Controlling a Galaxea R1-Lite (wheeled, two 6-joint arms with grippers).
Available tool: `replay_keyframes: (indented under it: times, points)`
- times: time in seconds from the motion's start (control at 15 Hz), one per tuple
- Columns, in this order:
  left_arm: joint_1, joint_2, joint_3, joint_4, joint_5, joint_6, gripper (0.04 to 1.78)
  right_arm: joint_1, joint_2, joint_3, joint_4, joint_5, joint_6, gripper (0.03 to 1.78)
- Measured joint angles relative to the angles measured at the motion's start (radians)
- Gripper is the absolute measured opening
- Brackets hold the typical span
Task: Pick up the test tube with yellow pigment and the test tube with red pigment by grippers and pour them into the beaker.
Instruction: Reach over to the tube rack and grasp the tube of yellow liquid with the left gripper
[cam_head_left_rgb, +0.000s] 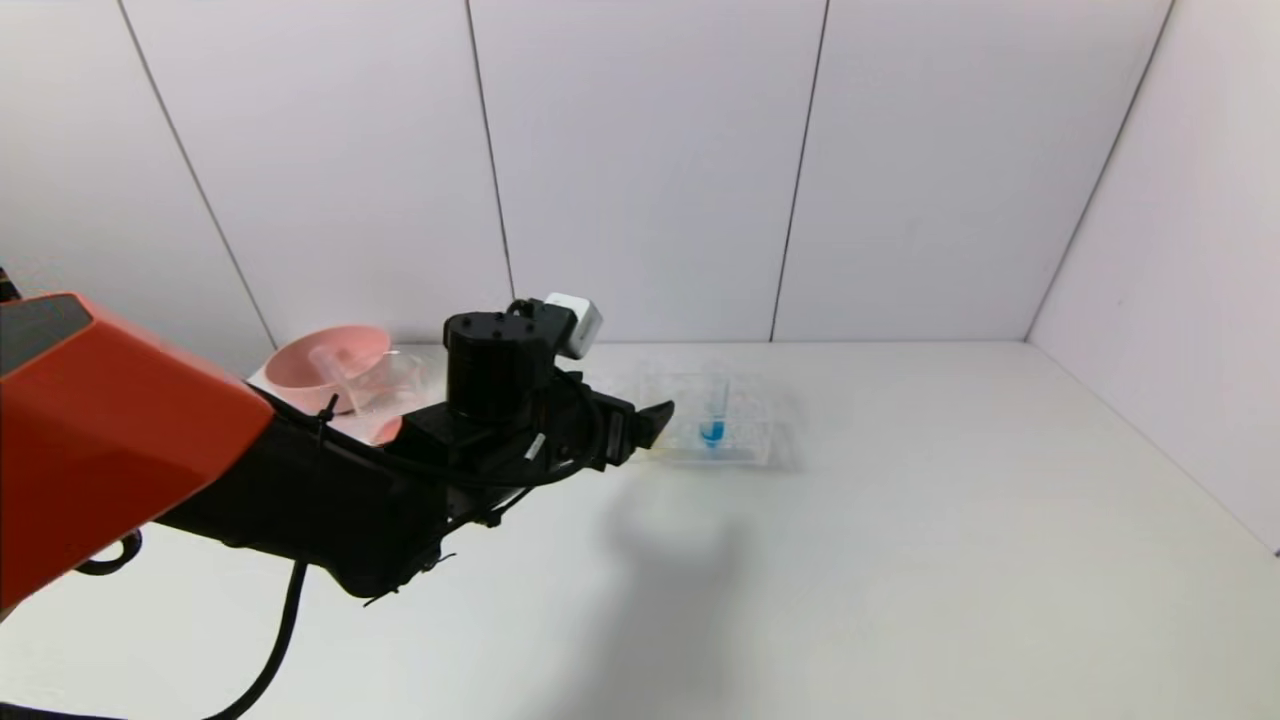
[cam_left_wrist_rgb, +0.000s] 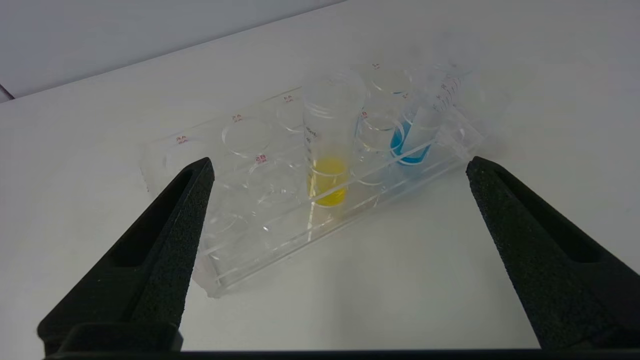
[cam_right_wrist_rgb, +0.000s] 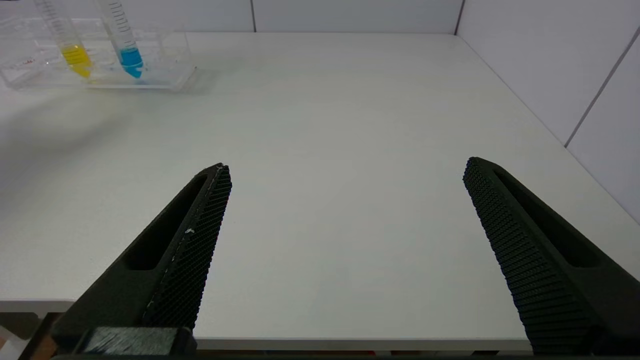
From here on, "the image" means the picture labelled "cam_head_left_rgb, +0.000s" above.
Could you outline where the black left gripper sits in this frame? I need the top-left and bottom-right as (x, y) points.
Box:
(549, 370), (676, 473)

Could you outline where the test tube with red pigment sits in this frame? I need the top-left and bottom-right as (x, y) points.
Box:
(308, 345), (363, 415)

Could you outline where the test tube with blue pigment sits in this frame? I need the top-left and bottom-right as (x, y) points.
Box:
(698, 370), (731, 451)

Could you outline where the clear acrylic test tube rack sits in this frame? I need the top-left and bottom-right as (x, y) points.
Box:
(638, 366), (777, 469)

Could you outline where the clear glass beaker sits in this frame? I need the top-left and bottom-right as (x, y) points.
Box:
(345, 350), (447, 447)

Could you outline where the pink plastic bowl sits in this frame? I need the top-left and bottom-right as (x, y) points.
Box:
(264, 324), (403, 447)

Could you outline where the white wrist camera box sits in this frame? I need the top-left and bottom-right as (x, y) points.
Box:
(508, 293), (604, 361)

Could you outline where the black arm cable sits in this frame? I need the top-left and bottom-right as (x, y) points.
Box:
(0, 370), (607, 720)

